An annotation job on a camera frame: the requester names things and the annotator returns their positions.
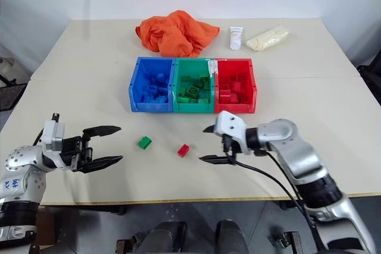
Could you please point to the green plastic bin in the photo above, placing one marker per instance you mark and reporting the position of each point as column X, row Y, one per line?
column 178, row 69

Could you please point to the clear bag of pale filling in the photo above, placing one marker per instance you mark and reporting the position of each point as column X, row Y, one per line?
column 268, row 39

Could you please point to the blue toy block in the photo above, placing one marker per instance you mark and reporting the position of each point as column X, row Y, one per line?
column 162, row 99
column 160, row 77
column 151, row 90

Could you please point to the crumpled orange cloth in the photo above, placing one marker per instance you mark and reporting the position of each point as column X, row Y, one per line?
column 175, row 32

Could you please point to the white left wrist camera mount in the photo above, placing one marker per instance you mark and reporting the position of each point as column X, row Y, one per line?
column 53, row 135

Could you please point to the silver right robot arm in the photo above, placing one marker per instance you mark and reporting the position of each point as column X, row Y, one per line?
column 303, row 153

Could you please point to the dark rounded shape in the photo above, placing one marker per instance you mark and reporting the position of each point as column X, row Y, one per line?
column 232, row 236
column 166, row 237

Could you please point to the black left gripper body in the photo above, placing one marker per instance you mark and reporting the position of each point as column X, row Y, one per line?
column 73, row 151

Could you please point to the black mesh object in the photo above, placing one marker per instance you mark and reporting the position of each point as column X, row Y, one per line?
column 12, row 96

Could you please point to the white cream tube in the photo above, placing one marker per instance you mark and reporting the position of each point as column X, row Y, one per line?
column 236, row 38

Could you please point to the loose red toy block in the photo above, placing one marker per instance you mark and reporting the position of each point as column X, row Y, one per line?
column 183, row 150

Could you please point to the white rounded object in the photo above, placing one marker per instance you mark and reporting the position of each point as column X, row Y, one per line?
column 6, row 64

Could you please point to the loose green toy block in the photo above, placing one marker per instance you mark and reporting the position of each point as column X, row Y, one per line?
column 145, row 142

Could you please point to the white torn label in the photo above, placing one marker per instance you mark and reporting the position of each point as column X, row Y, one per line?
column 212, row 68

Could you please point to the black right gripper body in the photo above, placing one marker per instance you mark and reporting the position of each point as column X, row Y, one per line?
column 232, row 147

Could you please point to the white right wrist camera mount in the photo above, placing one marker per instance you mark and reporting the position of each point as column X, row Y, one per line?
column 230, row 124

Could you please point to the black metal bracket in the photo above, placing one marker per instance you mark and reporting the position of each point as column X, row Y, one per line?
column 285, row 240
column 131, row 243

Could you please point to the blue plastic bin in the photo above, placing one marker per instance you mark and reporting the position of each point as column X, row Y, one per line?
column 135, row 99

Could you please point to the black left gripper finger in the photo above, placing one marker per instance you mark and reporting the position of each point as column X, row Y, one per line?
column 101, row 163
column 102, row 131

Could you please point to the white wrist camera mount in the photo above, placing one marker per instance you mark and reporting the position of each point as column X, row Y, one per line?
column 53, row 135
column 230, row 124

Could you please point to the large green toy block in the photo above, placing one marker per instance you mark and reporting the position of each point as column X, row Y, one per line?
column 193, row 92

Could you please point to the black chair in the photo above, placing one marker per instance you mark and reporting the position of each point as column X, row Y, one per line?
column 370, row 78

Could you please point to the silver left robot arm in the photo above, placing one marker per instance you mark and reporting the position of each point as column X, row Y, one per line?
column 21, row 161

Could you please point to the red plastic bin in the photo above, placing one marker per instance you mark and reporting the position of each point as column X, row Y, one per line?
column 251, row 87

